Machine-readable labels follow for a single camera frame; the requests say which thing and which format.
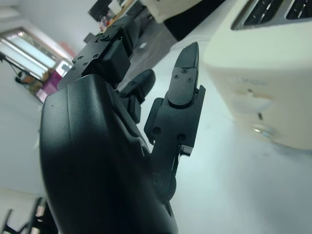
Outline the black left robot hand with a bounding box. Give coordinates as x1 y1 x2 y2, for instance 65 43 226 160
39 16 207 234

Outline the cream white toaster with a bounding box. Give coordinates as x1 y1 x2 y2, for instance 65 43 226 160
204 0 312 150

